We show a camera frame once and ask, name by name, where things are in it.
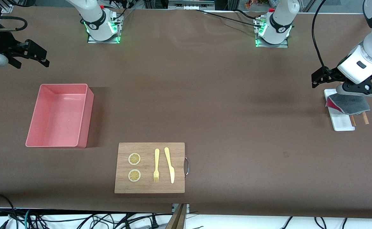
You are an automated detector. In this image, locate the aluminium frame bar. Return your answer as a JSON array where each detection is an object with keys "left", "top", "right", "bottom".
[{"left": 168, "top": 0, "right": 216, "bottom": 10}]

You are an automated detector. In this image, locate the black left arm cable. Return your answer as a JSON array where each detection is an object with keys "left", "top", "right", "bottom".
[{"left": 312, "top": 0, "right": 329, "bottom": 70}]

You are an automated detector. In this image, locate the wooden cutting board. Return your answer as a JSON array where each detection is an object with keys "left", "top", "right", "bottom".
[{"left": 114, "top": 142, "right": 189, "bottom": 194}]

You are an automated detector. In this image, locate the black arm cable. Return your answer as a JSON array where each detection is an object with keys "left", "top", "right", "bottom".
[
  {"left": 312, "top": 0, "right": 329, "bottom": 70},
  {"left": 0, "top": 16, "right": 28, "bottom": 32}
]

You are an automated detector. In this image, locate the yellow plastic knife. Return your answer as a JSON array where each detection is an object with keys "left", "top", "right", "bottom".
[{"left": 164, "top": 147, "right": 175, "bottom": 184}]

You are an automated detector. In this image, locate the black cable across table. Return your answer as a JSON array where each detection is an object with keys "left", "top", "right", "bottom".
[{"left": 194, "top": 9, "right": 265, "bottom": 27}]

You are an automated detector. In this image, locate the wooden beam under table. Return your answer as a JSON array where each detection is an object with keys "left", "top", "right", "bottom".
[{"left": 165, "top": 204, "right": 188, "bottom": 229}]

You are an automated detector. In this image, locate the yellow plastic fork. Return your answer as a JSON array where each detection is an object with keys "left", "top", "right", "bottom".
[{"left": 153, "top": 149, "right": 160, "bottom": 183}]

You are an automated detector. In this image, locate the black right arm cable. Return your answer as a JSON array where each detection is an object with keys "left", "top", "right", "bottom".
[{"left": 0, "top": 16, "right": 28, "bottom": 32}]

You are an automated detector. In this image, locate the white rectangular tray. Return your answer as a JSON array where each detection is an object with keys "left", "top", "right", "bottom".
[{"left": 324, "top": 88, "right": 355, "bottom": 131}]

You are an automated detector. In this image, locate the pink plastic bin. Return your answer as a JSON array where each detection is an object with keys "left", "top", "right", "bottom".
[{"left": 25, "top": 84, "right": 94, "bottom": 148}]

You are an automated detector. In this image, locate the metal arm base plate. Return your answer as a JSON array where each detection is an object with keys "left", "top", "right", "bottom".
[
  {"left": 255, "top": 17, "right": 289, "bottom": 48},
  {"left": 87, "top": 11, "right": 122, "bottom": 44}
]

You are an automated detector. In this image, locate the grey and pink cloth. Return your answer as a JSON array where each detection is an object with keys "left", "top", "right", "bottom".
[{"left": 325, "top": 93, "right": 371, "bottom": 115}]

